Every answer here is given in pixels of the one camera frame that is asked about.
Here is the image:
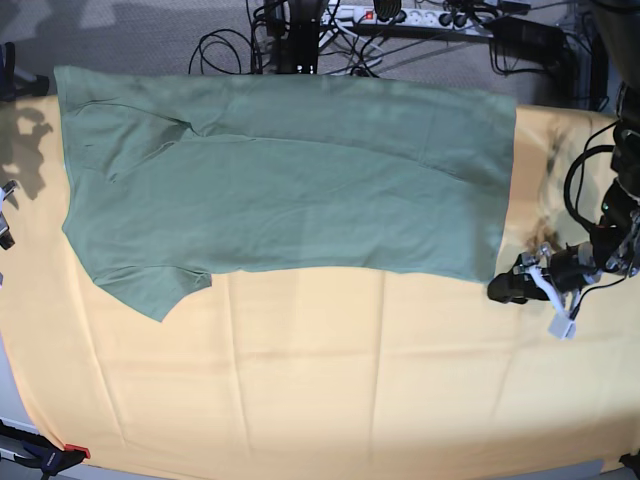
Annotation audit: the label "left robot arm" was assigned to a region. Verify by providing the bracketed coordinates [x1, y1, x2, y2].
[487, 1, 639, 304]

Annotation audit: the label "yellow table cloth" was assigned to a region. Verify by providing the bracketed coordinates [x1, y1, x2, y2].
[1, 97, 639, 479]

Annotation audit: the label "black power adapter brick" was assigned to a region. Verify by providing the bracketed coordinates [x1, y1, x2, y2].
[486, 17, 565, 56]

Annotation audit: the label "green T-shirt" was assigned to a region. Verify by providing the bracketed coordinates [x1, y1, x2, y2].
[55, 66, 516, 321]

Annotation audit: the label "black camera stand post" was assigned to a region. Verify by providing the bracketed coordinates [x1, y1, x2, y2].
[264, 0, 328, 74]

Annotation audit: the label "orange black clamp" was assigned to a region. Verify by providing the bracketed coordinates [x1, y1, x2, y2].
[1, 422, 91, 479]

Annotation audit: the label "tangled black floor cables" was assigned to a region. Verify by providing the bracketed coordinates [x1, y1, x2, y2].
[187, 0, 391, 81]

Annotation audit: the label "black clamp right corner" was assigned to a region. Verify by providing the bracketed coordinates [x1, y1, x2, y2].
[619, 453, 640, 479]

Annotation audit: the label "white power strip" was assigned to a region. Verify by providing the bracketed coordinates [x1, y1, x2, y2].
[321, 3, 493, 41]

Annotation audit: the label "black table leg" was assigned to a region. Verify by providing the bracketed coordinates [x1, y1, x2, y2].
[589, 34, 609, 112]

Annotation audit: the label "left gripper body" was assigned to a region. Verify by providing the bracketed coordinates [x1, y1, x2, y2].
[542, 242, 602, 300]

